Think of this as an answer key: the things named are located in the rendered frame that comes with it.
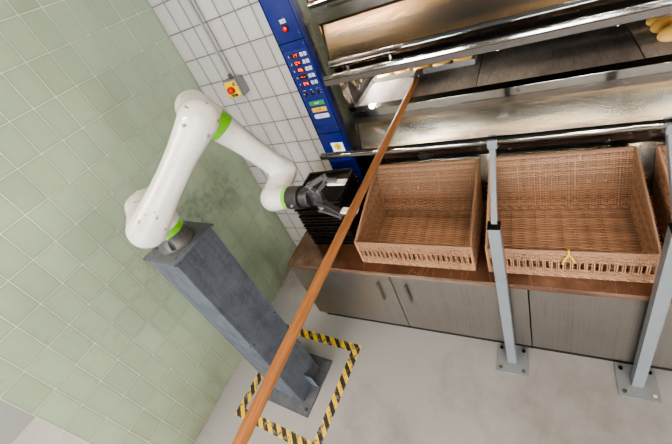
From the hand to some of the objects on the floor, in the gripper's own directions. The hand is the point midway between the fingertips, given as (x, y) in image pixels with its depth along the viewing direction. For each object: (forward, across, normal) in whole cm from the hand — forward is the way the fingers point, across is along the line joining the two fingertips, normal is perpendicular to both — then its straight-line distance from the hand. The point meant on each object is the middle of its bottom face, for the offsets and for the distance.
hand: (349, 196), depth 126 cm
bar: (+36, +119, -19) cm, 125 cm away
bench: (+53, +119, -40) cm, 136 cm away
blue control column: (-42, +119, -161) cm, 204 cm away
